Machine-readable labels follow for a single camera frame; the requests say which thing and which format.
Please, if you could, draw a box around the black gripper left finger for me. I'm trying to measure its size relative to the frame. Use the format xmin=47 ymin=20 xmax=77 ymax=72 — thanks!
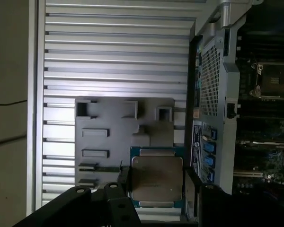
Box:
xmin=26 ymin=165 xmax=142 ymax=227

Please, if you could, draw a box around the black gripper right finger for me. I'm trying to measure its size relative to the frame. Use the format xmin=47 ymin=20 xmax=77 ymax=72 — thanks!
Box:
xmin=184 ymin=166 xmax=284 ymax=227

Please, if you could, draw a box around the silver CPU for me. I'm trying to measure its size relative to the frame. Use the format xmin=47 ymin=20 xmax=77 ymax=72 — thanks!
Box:
xmin=129 ymin=146 xmax=186 ymax=210

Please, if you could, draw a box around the black RAM slot bank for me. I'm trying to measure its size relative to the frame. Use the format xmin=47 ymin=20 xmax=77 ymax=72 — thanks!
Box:
xmin=236 ymin=30 xmax=284 ymax=57
xmin=236 ymin=100 xmax=284 ymax=119

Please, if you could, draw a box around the CPU socket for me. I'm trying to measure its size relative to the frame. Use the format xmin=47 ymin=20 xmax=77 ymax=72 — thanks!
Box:
xmin=249 ymin=60 xmax=284 ymax=99

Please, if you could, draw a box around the black printed service label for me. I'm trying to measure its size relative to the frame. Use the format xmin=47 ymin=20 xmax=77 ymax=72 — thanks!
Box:
xmin=191 ymin=119 xmax=204 ymax=174

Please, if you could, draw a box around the grey parts rack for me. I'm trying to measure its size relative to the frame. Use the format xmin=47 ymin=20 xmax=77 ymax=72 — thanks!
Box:
xmin=74 ymin=96 xmax=188 ymax=191

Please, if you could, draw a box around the green motherboard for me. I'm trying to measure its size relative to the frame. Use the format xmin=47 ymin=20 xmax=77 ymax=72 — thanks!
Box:
xmin=234 ymin=23 xmax=284 ymax=197

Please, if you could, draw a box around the black open PC case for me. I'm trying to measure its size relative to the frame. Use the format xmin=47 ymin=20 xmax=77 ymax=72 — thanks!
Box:
xmin=184 ymin=0 xmax=284 ymax=198

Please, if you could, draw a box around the black floor cable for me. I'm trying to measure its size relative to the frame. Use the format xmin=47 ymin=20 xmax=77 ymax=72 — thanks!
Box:
xmin=0 ymin=100 xmax=27 ymax=107

